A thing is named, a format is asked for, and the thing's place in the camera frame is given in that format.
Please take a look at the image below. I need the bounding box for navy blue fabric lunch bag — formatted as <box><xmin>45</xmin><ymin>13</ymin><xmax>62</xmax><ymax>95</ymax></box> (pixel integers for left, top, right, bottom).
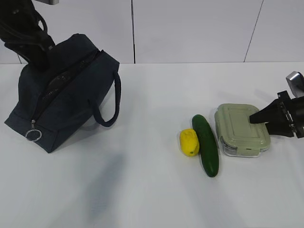
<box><xmin>5</xmin><ymin>34</ymin><xmax>121</xmax><ymax>153</ymax></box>

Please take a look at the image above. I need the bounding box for yellow lemon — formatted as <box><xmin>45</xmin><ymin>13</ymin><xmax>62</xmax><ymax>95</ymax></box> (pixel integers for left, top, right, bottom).
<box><xmin>180</xmin><ymin>129</ymin><xmax>200</xmax><ymax>157</ymax></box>

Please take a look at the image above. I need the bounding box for green lidded food container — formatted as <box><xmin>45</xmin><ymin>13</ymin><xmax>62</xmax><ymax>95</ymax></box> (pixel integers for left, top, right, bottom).
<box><xmin>214</xmin><ymin>104</ymin><xmax>271</xmax><ymax>158</ymax></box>

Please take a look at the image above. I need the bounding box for dark green cucumber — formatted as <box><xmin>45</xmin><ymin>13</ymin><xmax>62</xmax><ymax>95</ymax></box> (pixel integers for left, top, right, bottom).
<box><xmin>192</xmin><ymin>114</ymin><xmax>219</xmax><ymax>178</ymax></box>

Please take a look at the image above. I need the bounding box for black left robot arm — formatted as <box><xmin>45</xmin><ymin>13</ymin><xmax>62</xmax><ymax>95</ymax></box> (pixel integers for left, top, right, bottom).
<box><xmin>0</xmin><ymin>0</ymin><xmax>55</xmax><ymax>71</ymax></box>

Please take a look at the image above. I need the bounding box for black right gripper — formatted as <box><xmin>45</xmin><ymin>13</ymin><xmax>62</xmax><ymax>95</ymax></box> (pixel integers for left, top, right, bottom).
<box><xmin>249</xmin><ymin>91</ymin><xmax>304</xmax><ymax>138</ymax></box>

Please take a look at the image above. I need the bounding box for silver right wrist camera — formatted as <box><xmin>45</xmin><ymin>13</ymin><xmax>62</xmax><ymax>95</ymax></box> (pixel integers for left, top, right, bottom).
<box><xmin>286</xmin><ymin>71</ymin><xmax>304</xmax><ymax>97</ymax></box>

